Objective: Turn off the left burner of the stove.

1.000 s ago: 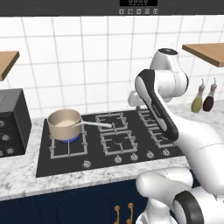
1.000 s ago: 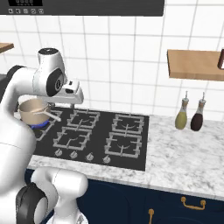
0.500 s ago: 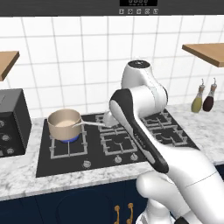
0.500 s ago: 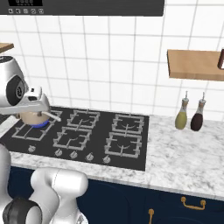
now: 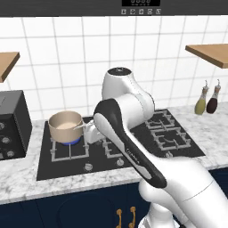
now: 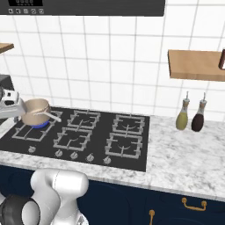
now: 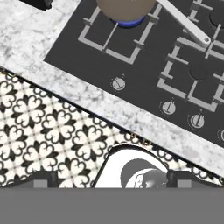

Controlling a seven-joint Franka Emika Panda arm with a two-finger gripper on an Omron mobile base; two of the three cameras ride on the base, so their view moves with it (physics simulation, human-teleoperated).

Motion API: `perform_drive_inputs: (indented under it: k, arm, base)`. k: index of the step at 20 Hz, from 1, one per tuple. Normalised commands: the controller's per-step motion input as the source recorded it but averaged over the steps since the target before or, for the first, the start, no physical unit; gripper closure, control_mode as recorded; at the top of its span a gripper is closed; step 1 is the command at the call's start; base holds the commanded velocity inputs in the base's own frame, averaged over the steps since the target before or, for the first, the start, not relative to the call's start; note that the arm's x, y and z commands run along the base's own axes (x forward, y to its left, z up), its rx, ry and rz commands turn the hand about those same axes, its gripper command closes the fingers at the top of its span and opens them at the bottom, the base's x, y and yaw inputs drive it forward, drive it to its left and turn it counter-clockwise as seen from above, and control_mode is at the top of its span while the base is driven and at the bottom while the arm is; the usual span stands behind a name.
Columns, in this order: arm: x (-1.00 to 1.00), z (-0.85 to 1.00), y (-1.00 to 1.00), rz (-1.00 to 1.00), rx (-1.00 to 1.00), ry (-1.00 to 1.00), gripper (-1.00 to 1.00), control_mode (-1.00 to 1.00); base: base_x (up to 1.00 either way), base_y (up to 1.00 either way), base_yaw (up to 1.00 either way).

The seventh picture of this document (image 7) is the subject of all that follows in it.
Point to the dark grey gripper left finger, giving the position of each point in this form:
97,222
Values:
43,176

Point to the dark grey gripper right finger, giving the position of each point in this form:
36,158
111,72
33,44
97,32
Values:
182,176

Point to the white round hob knob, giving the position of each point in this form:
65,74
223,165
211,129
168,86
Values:
118,84
222,134
197,120
169,107

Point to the white and black round thing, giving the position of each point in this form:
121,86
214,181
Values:
116,166

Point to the black hob with grey grates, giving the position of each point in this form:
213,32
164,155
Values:
87,64

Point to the black object on worktop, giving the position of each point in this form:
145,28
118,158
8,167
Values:
36,3

